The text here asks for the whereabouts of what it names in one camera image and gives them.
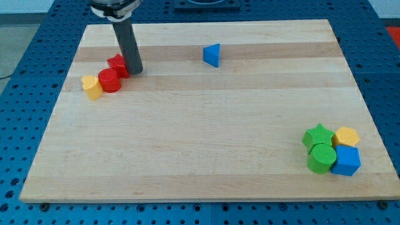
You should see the red star block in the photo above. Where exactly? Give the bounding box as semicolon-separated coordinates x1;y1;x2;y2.
107;54;130;79

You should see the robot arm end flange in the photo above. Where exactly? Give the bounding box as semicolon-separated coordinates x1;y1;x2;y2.
89;0;142;23

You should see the green star block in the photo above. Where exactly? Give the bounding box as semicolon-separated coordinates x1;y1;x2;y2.
302;123;335;154

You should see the wooden board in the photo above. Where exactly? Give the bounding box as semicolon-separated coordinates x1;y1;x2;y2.
19;19;399;203

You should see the blue triangle block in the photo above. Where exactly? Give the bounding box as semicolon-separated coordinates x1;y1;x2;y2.
203;44;220;68

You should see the red cylinder block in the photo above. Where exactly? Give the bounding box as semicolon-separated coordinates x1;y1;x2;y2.
98;68;121;93

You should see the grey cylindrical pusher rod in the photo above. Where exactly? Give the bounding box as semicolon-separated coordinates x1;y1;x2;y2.
112;19;143;75

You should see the yellow heart block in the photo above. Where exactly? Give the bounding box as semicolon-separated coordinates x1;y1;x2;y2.
81;75;103;101

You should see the green cylinder block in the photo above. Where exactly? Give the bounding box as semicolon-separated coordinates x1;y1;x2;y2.
307;144;337;174

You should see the yellow hexagon block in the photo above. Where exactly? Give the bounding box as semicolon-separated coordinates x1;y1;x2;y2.
332;126;360;148

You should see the blue cube block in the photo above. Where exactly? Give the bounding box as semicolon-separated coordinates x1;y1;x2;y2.
331;145;361;176

